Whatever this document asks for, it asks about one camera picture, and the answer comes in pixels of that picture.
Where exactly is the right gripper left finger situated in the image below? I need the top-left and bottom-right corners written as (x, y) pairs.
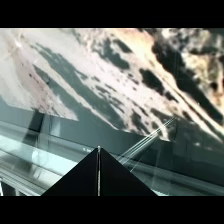
top-left (41, 145), bottom-right (100, 197)

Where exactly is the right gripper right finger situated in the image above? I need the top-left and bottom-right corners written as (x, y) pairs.
top-left (99, 146), bottom-right (158, 197)

